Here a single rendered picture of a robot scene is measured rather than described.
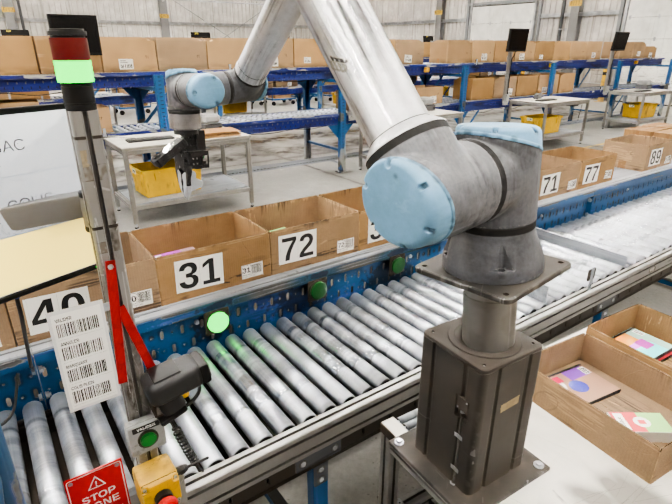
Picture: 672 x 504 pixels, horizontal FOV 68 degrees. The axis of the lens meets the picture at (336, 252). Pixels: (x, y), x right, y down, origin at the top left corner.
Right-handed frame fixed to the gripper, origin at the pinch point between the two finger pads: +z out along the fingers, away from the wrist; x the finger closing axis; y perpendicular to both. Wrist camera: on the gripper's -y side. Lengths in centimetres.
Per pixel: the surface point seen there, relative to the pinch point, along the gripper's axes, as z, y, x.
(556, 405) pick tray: 43, 52, -100
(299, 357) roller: 47, 17, -36
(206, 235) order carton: 22.2, 16.8, 23.5
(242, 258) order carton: 22.7, 15.9, -5.4
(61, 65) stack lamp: -37, -43, -63
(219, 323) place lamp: 40.3, 2.9, -11.8
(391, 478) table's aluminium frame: 64, 18, -76
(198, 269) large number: 23.2, 0.5, -4.5
